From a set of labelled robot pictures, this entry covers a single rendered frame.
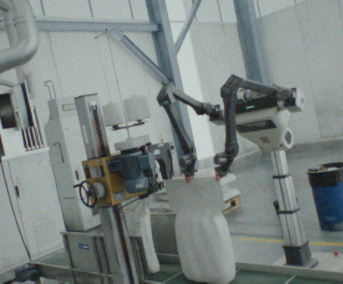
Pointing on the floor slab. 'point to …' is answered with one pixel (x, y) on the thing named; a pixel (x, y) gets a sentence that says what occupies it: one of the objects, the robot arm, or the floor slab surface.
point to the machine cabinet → (43, 249)
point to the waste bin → (333, 196)
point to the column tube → (114, 244)
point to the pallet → (232, 204)
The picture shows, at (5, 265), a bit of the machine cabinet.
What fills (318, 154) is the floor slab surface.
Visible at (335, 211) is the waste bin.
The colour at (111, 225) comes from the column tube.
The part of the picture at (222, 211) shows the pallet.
